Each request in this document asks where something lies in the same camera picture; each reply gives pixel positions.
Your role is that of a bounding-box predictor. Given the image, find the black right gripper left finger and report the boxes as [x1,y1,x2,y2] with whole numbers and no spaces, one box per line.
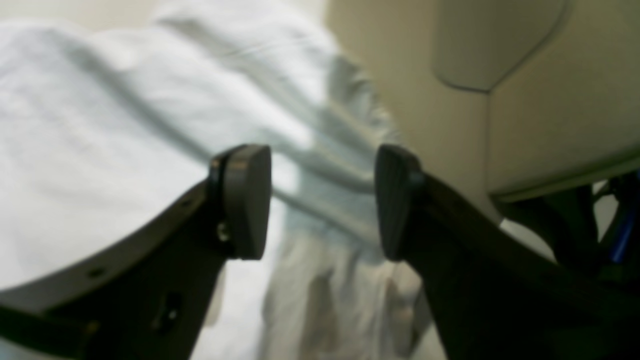
[0,144,272,360]

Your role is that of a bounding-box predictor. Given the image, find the white t-shirt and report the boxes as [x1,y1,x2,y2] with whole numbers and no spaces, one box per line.
[0,0,445,360]

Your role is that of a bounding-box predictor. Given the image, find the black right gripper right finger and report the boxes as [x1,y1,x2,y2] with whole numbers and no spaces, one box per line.
[375,145,639,360]

